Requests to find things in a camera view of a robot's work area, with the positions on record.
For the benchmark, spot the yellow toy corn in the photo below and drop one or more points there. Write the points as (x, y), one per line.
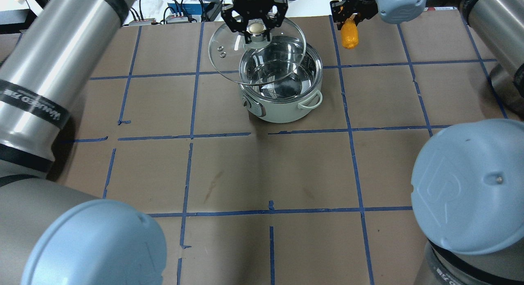
(349, 34)

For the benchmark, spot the glass pot lid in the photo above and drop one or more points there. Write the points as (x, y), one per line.
(258, 56)

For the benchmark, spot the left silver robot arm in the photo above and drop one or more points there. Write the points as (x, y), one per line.
(129, 141)

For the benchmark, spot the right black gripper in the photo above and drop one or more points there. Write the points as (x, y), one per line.
(362, 5)

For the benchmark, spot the blue box behind table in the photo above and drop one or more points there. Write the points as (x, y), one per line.
(193, 7)

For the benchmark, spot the pale green steel pot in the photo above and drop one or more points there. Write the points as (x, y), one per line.
(291, 98)

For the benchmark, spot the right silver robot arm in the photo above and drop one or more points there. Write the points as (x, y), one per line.
(467, 180)

